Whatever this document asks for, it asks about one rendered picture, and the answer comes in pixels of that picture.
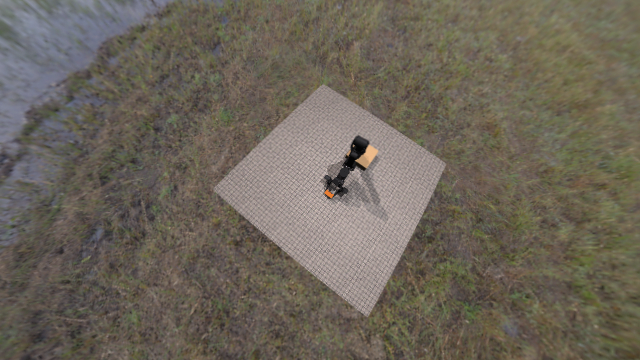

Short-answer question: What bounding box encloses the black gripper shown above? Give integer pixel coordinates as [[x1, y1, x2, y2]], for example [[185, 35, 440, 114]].
[[324, 174, 348, 197]]

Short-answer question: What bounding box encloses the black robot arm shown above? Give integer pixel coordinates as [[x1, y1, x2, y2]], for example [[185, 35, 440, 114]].
[[332, 135, 369, 186]]

